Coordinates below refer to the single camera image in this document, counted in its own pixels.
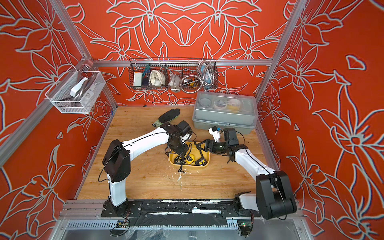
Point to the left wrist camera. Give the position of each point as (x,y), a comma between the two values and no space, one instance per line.
(185,130)

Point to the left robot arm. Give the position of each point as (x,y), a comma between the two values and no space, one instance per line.
(117,160)

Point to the black wire wall basket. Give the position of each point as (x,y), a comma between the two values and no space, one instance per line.
(182,75)

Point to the yellow black 3m tape measure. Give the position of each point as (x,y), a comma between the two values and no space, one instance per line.
(179,160)

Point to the yellow plastic tray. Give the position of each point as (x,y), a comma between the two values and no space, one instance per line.
(196,158)

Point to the grey plastic storage box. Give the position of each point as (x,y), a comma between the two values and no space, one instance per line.
(225,111)

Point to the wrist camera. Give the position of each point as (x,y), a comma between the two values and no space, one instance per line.
(185,130)
(215,132)

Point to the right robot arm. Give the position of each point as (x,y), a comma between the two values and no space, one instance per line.
(274,197)

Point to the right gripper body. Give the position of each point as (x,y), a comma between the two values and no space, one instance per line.
(221,148)

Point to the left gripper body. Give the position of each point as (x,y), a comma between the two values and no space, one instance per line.
(180,147)

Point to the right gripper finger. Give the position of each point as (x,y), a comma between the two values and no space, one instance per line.
(201,141)
(203,152)

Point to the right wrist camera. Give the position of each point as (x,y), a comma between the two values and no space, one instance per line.
(215,132)

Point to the small yellow deli tape measure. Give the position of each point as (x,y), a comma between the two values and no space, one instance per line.
(190,159)

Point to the black deli tape measure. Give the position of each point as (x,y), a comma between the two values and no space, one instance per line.
(201,162)

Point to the white mesh wall basket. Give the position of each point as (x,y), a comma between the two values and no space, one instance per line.
(76,91)

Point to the white cloth in basket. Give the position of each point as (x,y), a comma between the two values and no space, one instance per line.
(157,79)

